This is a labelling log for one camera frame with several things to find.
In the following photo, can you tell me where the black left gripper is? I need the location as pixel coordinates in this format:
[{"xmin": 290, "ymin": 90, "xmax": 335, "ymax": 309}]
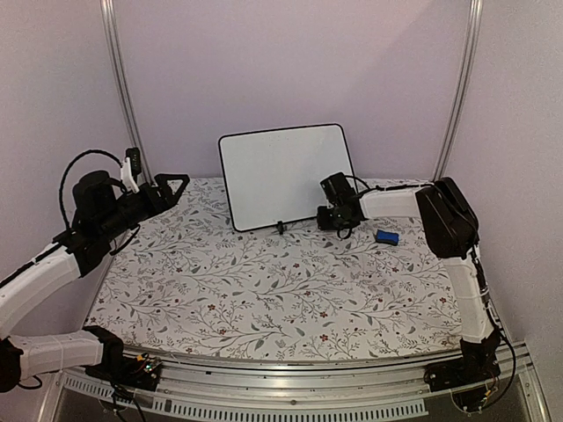
[{"xmin": 99, "ymin": 173, "xmax": 189, "ymax": 241}]

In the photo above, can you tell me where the blue whiteboard eraser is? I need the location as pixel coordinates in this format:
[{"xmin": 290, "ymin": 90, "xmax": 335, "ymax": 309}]
[{"xmin": 376, "ymin": 229, "xmax": 399, "ymax": 246}]

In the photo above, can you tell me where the white whiteboard black frame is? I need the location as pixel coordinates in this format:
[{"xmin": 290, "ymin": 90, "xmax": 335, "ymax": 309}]
[{"xmin": 218, "ymin": 123, "xmax": 355, "ymax": 232}]

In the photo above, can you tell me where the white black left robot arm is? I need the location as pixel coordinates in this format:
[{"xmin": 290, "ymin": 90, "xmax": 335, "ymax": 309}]
[{"xmin": 1, "ymin": 171, "xmax": 190, "ymax": 392}]

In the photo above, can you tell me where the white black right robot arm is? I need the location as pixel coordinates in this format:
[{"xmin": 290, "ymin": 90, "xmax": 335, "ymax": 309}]
[{"xmin": 317, "ymin": 172, "xmax": 501, "ymax": 383}]

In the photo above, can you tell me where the floral patterned table mat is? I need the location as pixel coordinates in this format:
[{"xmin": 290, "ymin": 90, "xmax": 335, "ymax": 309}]
[{"xmin": 87, "ymin": 178, "xmax": 461, "ymax": 361}]

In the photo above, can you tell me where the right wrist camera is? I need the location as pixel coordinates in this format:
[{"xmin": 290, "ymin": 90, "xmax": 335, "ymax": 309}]
[{"xmin": 320, "ymin": 172, "xmax": 356, "ymax": 207}]

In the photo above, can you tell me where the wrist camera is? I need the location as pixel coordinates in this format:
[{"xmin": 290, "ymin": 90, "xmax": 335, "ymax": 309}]
[
  {"xmin": 121, "ymin": 147, "xmax": 142, "ymax": 193},
  {"xmin": 320, "ymin": 172, "xmax": 356, "ymax": 207}
]

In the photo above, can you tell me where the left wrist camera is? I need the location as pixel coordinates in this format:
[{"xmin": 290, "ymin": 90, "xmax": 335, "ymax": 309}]
[{"xmin": 121, "ymin": 147, "xmax": 142, "ymax": 193}]

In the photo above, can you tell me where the right aluminium corner post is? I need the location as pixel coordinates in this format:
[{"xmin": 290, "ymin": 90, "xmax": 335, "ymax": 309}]
[{"xmin": 433, "ymin": 0, "xmax": 484, "ymax": 180}]

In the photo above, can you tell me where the aluminium corner post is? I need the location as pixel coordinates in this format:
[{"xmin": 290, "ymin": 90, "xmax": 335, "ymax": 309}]
[
  {"xmin": 100, "ymin": 0, "xmax": 145, "ymax": 161},
  {"xmin": 433, "ymin": 0, "xmax": 484, "ymax": 180}
]

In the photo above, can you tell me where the left aluminium corner post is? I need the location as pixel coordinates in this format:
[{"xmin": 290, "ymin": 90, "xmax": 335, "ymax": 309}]
[{"xmin": 100, "ymin": 0, "xmax": 145, "ymax": 161}]

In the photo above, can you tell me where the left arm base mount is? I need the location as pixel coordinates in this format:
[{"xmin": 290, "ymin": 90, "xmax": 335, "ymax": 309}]
[{"xmin": 84, "ymin": 325, "xmax": 162, "ymax": 391}]

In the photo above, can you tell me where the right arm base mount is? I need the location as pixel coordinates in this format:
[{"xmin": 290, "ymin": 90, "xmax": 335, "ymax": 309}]
[{"xmin": 423, "ymin": 331, "xmax": 501, "ymax": 413}]

